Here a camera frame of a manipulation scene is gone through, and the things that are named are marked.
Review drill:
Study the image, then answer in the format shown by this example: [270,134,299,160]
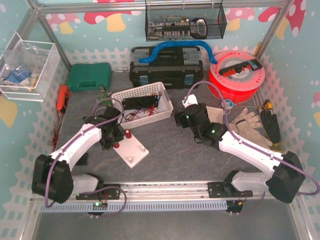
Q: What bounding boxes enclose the white peg base plate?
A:
[113,134,150,169]

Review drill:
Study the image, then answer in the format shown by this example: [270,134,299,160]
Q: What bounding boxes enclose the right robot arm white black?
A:
[182,92,320,204]

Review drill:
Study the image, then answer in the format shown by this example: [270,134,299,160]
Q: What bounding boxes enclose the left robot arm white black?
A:
[31,107,125,209]

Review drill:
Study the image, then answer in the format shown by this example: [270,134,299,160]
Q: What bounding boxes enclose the green brass valve fitting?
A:
[96,92,113,107]

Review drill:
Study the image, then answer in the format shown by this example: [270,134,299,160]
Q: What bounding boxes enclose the white small parts box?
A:
[206,106,224,124]

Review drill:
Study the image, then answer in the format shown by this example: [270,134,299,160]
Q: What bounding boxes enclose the black battery holder in basket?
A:
[121,95,159,110]

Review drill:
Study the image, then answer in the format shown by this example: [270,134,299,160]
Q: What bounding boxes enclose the white plastic perforated basket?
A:
[111,82,174,130]

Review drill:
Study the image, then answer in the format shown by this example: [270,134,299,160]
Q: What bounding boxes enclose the black toolbox with blue latches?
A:
[129,46,204,89]

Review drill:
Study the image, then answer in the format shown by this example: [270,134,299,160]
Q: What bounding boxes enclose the red multimeter probe leads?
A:
[50,112,62,150]

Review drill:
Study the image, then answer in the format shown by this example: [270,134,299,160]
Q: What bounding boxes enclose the orange multimeter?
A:
[56,84,70,114]

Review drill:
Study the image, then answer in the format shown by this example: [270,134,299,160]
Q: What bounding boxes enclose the green plastic tool case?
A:
[67,62,112,92]

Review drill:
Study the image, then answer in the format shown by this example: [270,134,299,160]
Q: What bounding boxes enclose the white work glove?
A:
[229,108,273,150]

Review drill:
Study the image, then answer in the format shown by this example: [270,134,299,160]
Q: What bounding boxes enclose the red filament spool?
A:
[207,50,266,104]

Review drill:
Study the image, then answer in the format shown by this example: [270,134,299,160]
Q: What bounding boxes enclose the yellow black screwdriver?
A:
[257,99,273,114]

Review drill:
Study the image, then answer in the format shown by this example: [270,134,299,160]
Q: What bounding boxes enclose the blue white glove in box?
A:
[4,67,32,86]

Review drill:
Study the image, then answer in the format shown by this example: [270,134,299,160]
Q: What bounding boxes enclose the black bracket on floor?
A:
[75,153,89,166]

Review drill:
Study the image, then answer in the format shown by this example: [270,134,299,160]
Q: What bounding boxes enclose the blue corrugated hose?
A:
[138,40,218,65]

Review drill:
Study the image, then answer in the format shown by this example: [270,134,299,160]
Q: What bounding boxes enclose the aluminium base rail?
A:
[31,181,298,202]

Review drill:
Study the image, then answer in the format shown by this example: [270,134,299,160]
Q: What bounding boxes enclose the grey slotted cable duct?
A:
[40,200,228,213]

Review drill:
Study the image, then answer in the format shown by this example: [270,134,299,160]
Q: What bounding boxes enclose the black wire mesh basket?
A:
[144,0,227,42]

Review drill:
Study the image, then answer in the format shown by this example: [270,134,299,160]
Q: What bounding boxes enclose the clear acrylic wall box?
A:
[0,33,61,102]

